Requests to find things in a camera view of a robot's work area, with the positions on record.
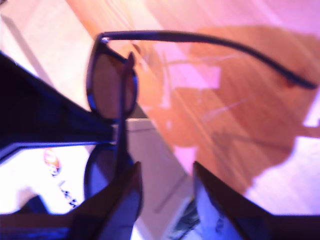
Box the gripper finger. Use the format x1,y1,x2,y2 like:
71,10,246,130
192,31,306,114
192,161,272,240
74,161,144,240
0,51,117,161

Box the black sunglasses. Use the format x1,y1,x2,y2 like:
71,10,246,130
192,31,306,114
83,29,318,201

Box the white printed cardboard box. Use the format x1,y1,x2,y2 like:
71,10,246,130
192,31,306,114
0,117,201,240

